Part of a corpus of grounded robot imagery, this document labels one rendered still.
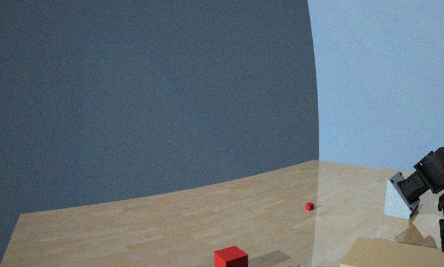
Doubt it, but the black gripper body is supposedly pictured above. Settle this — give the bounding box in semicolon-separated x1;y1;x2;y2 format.
438;194;444;252

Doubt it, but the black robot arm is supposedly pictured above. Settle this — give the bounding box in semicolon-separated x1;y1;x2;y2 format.
396;147;444;204

